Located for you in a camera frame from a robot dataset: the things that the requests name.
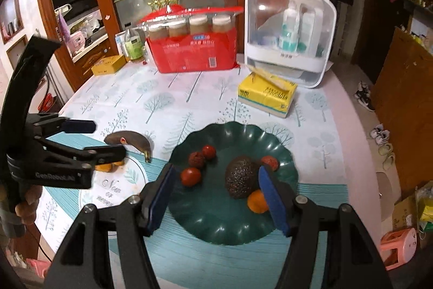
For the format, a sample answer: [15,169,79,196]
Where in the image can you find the teal and white bottle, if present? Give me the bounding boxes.
[278,3,301,53]

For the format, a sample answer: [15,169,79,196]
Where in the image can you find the green label glass bottle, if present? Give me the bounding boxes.
[123,28,144,60]

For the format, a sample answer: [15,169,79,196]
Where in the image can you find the tan jar white lid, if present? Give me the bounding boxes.
[168,20,191,37]
[212,14,234,32]
[149,25,170,40]
[189,15,212,34]

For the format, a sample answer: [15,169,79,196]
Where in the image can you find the dark red hawthorn fruit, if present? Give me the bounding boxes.
[188,151,206,168]
[260,156,280,172]

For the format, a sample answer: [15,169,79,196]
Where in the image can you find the overripe brown banana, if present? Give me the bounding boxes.
[104,131,153,163]

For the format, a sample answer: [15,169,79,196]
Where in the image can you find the red paper cup package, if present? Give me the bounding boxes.
[145,5,244,74]

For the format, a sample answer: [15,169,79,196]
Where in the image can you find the white clear-front storage box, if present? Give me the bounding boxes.
[244,0,336,89]

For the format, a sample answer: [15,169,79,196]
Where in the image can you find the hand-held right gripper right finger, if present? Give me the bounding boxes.
[258,166,395,289]

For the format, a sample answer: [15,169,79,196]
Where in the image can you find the cardboard box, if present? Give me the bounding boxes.
[392,194,420,230]

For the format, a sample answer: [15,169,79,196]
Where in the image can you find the pink kitchen appliance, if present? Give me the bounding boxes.
[69,32,85,54]

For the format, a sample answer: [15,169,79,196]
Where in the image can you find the yellow tin box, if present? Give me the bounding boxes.
[91,55,127,76]

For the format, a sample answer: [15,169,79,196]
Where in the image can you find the black and white sneakers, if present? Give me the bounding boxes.
[354,81,376,112]

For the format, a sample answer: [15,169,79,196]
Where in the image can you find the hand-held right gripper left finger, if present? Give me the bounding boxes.
[44,163,177,289]

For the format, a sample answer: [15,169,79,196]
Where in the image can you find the brown wooden cabinet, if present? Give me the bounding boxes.
[372,27,433,190]

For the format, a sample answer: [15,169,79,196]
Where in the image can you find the pale slippers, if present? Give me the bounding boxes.
[378,143,396,169]

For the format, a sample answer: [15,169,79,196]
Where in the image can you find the purple hanging cloth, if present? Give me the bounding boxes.
[58,13,70,42]

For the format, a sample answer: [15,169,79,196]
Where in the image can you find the dark avocado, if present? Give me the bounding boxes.
[225,156,263,200]

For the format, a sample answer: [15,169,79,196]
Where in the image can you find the blue and white carton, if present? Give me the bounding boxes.
[116,32,129,56]

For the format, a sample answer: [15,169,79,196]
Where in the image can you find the person's left hand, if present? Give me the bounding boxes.
[15,186,43,225]

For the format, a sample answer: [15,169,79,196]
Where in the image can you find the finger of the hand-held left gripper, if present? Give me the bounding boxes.
[25,113,97,137]
[41,144,127,165]

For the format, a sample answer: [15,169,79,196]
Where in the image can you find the dark green scalloped plate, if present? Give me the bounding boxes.
[167,122,299,245]

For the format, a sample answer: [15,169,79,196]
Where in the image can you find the pink plastic stool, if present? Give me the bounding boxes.
[380,228,417,271]

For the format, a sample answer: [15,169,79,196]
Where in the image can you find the yellow tissue pack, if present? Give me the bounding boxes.
[237,70,298,118]

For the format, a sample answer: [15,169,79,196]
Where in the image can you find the tree print tablecloth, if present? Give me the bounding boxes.
[35,60,349,289]

